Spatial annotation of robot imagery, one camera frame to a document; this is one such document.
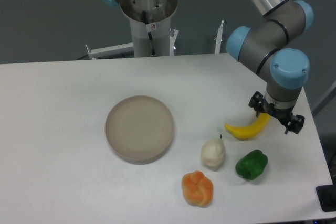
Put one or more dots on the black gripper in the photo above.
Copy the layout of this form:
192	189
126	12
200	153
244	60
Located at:
282	111

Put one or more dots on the yellow toy banana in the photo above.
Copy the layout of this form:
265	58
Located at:
250	131

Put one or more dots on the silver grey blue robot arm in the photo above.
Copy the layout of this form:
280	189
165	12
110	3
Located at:
263	51

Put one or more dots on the grey metal stand leg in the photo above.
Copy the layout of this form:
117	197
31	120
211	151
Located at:
326	97

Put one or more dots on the green toy bell pepper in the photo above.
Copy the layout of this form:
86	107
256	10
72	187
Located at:
252	165

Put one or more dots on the white toy pear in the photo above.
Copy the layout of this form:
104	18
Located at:
213	153

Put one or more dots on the black device at table edge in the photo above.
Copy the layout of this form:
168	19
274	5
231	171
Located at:
326	196

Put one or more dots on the orange knotted bread roll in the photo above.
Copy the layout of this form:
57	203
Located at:
197	189

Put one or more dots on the beige round plate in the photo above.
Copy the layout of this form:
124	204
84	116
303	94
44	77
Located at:
140	129

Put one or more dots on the white right frame post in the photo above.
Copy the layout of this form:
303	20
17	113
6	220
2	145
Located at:
219	38

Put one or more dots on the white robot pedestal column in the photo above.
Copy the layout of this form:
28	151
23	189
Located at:
150	24

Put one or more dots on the white left frame bracket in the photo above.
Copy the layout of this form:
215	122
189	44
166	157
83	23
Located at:
110	52

